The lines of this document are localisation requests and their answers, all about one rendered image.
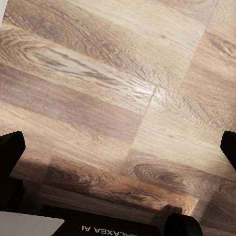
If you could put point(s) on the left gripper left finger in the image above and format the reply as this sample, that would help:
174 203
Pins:
12 146

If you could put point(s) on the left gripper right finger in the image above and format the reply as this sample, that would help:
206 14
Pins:
228 146

